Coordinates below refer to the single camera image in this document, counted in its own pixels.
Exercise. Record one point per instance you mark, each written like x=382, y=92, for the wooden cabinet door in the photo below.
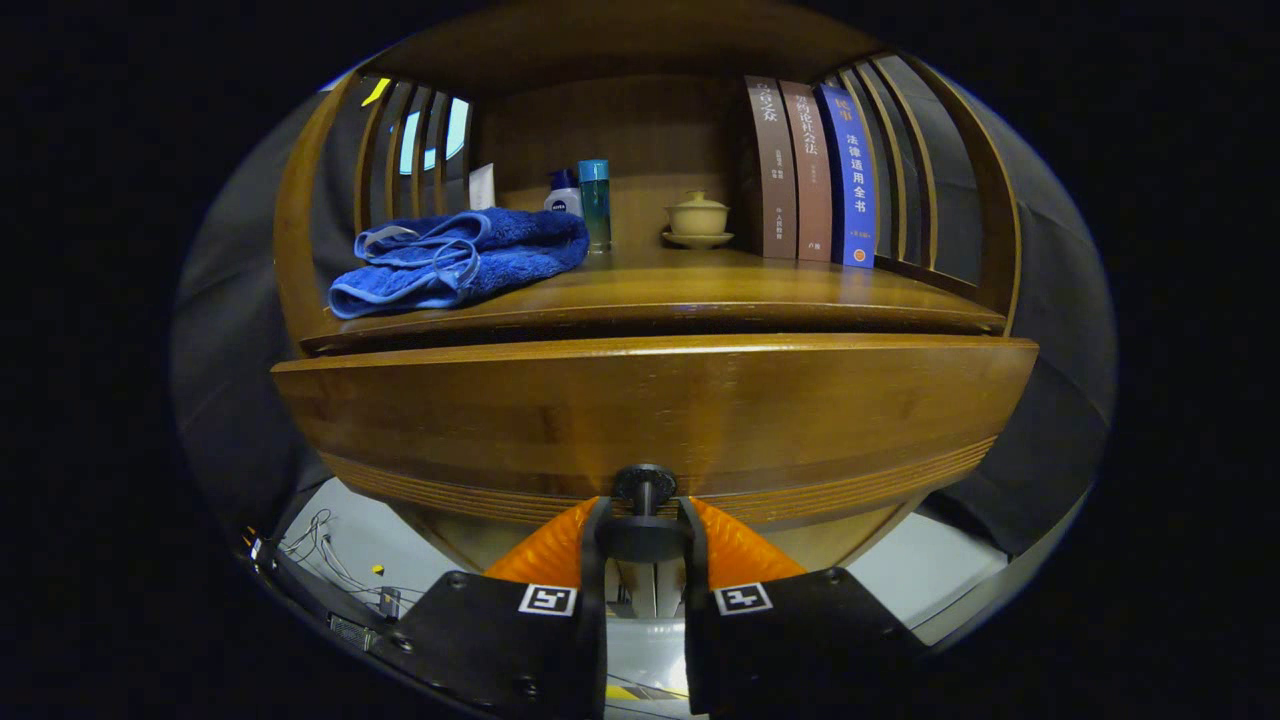
x=470, y=535
x=830, y=540

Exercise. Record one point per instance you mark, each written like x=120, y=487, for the blue book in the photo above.
x=852, y=175

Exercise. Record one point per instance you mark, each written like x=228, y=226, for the brown wooden cabinet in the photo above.
x=620, y=130

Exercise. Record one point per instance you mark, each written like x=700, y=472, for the teal clear bottle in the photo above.
x=595, y=205

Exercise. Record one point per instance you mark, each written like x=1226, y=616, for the wooden drawer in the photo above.
x=650, y=410

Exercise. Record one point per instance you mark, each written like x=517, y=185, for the beige lidded teacup with saucer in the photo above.
x=697, y=215

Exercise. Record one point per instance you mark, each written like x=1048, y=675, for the reddish brown book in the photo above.
x=810, y=170

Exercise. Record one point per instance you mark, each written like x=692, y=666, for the white bottle with blue cap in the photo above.
x=563, y=200

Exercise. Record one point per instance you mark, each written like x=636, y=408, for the wooden countertop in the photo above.
x=720, y=285

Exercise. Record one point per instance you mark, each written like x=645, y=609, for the blue folded towel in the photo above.
x=480, y=260

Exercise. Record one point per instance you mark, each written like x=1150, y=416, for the black drawer knob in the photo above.
x=645, y=483

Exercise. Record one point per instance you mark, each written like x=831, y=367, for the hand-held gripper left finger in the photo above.
x=596, y=560

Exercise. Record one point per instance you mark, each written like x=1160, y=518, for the white tube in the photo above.
x=482, y=188

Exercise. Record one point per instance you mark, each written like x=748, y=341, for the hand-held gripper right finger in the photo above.
x=698, y=600

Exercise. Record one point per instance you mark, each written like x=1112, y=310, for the dark brown book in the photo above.
x=772, y=170

